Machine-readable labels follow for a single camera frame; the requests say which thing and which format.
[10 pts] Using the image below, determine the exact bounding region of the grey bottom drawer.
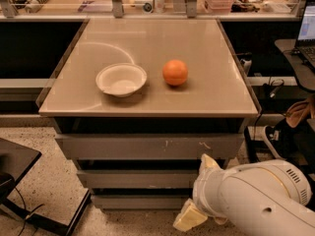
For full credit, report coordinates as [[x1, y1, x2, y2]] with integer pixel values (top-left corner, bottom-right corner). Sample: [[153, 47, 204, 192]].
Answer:
[[91, 195, 188, 210]]

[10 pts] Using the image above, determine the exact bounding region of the grey drawer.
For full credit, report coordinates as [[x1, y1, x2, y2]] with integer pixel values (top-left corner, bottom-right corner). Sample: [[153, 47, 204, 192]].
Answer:
[[55, 134, 244, 160], [91, 195, 188, 210], [77, 170, 197, 189]]

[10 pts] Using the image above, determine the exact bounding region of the orange ball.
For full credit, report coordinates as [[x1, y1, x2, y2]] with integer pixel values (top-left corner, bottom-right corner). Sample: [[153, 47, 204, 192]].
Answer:
[[162, 60, 188, 87]]

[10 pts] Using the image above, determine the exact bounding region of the white paper bowl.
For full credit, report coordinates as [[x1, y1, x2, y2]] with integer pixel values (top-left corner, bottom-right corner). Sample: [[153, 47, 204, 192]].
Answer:
[[95, 63, 148, 97]]

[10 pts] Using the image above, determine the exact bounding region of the black side table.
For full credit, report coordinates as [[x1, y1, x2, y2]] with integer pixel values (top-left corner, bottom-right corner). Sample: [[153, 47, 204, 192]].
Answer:
[[0, 139, 91, 236]]

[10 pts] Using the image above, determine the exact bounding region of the grey top drawer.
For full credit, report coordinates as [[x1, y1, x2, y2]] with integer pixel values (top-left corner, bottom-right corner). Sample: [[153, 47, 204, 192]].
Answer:
[[55, 134, 244, 160]]

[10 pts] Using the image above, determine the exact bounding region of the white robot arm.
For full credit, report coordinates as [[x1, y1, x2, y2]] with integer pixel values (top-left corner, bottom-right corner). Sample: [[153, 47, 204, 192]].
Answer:
[[173, 154, 315, 236]]

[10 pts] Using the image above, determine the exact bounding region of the black round desk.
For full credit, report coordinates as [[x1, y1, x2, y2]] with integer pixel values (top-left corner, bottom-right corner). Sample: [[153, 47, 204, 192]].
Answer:
[[275, 39, 315, 92]]

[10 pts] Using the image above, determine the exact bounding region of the grey drawer cabinet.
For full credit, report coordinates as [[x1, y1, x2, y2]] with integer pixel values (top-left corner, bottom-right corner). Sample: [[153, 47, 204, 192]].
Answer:
[[39, 18, 260, 198]]

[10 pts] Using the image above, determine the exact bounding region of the white wrapped gripper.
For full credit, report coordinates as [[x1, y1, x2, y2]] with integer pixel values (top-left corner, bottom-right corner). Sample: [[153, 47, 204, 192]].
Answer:
[[173, 153, 228, 232]]

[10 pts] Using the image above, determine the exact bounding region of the open laptop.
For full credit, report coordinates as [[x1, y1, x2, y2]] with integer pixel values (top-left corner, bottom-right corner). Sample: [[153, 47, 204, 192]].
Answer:
[[295, 0, 315, 70]]

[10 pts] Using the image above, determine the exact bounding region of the black sneaker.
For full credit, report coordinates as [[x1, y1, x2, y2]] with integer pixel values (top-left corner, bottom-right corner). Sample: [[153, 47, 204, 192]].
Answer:
[[262, 126, 289, 159]]

